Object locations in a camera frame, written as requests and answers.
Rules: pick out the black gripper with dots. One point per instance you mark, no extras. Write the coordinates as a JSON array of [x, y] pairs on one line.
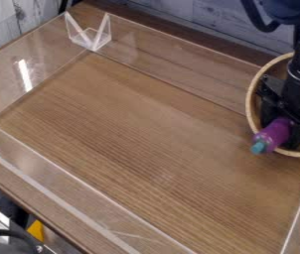
[[280, 102]]

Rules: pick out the purple toy eggplant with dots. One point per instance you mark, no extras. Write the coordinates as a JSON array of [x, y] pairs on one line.
[[272, 136]]

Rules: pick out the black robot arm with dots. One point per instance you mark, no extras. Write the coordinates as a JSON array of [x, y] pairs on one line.
[[294, 65]]

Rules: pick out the brown wooden bowl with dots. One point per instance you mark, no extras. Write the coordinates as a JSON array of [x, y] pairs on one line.
[[275, 68]]

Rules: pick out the clear acrylic tray walls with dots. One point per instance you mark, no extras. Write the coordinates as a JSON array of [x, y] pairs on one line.
[[125, 141]]

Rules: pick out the yellow object under table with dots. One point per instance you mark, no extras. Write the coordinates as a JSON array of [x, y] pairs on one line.
[[37, 230]]

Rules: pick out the clear acrylic corner bracket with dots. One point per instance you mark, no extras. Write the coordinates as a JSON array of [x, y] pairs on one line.
[[89, 38]]

